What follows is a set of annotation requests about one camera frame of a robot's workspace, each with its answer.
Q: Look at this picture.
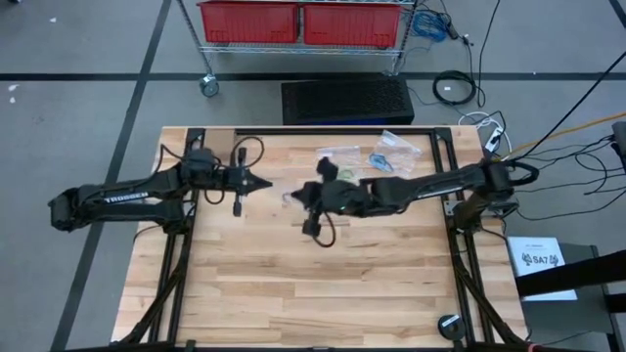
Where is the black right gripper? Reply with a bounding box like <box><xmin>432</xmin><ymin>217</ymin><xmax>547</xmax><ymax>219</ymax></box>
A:
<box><xmin>291</xmin><ymin>155</ymin><xmax>376</xmax><ymax>221</ymax></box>

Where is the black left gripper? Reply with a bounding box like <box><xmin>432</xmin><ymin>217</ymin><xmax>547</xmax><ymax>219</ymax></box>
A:
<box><xmin>179</xmin><ymin>146</ymin><xmax>274</xmax><ymax>197</ymax></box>

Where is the blue rubber band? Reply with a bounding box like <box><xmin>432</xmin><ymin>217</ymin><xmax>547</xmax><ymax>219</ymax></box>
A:
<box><xmin>368</xmin><ymin>152</ymin><xmax>396</xmax><ymax>174</ymax></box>

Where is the small cardboard box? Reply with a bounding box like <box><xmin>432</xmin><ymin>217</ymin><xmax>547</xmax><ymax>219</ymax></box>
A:
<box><xmin>202</xmin><ymin>128</ymin><xmax>237</xmax><ymax>157</ymax></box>

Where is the black perforated metal case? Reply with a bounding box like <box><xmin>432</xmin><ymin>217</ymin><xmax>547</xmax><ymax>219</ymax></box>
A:
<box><xmin>280</xmin><ymin>76</ymin><xmax>416</xmax><ymax>127</ymax></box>

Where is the red plastic bin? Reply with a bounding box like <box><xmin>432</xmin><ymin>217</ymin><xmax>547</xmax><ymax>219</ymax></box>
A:
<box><xmin>301</xmin><ymin>1</ymin><xmax>403</xmax><ymax>49</ymax></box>
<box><xmin>196</xmin><ymin>0</ymin><xmax>301</xmax><ymax>45</ymax></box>

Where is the white power strip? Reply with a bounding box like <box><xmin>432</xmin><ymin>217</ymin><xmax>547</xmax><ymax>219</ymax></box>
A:
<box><xmin>483</xmin><ymin>124</ymin><xmax>505</xmax><ymax>154</ymax></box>

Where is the round dark disc with label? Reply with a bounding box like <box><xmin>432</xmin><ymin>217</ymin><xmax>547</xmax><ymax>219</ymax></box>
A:
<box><xmin>436</xmin><ymin>313</ymin><xmax>468</xmax><ymax>342</ymax></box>

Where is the white SA7 printed sheet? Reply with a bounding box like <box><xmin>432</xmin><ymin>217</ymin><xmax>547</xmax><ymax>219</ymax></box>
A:
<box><xmin>506</xmin><ymin>236</ymin><xmax>579</xmax><ymax>302</ymax></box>

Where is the black beam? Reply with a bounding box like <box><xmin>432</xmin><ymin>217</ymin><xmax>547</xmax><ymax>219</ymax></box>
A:
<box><xmin>514</xmin><ymin>248</ymin><xmax>626</xmax><ymax>299</ymax></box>

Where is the grey metal cart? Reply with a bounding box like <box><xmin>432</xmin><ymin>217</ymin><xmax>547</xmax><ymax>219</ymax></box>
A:
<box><xmin>517</xmin><ymin>242</ymin><xmax>626</xmax><ymax>352</ymax></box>

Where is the black camera cable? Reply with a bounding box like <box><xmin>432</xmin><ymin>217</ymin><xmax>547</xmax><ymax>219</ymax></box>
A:
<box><xmin>312</xmin><ymin>212</ymin><xmax>339</xmax><ymax>249</ymax></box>
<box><xmin>229</xmin><ymin>135</ymin><xmax>266</xmax><ymax>170</ymax></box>

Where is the black aluminium table frame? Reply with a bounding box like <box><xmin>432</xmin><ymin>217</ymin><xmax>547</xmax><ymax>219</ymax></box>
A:
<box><xmin>111</xmin><ymin>125</ymin><xmax>532</xmax><ymax>352</ymax></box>

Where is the chrome wire shelf rack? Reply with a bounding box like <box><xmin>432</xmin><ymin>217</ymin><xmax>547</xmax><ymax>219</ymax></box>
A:
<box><xmin>174</xmin><ymin>0</ymin><xmax>421</xmax><ymax>98</ymax></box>

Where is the black coiled cable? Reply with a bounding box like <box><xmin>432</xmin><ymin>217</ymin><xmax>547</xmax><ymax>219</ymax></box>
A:
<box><xmin>431</xmin><ymin>69</ymin><xmax>478</xmax><ymax>108</ymax></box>

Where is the white cable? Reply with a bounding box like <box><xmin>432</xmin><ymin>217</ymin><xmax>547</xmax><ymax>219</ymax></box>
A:
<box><xmin>458</xmin><ymin>110</ymin><xmax>514</xmax><ymax>158</ymax></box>

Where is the blue coiled cable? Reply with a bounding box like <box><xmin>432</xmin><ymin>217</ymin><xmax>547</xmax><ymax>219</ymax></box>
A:
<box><xmin>411</xmin><ymin>9</ymin><xmax>450</xmax><ymax>43</ymax></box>

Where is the long black floor cable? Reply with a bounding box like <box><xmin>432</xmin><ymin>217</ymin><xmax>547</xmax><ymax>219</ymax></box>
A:
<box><xmin>476</xmin><ymin>0</ymin><xmax>503</xmax><ymax>108</ymax></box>

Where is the orange cable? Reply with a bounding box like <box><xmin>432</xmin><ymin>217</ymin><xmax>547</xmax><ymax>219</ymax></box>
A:
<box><xmin>488</xmin><ymin>111</ymin><xmax>626</xmax><ymax>163</ymax></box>

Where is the black hanging cable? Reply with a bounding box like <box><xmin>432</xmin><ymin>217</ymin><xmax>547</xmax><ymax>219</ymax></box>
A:
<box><xmin>508</xmin><ymin>64</ymin><xmax>626</xmax><ymax>161</ymax></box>

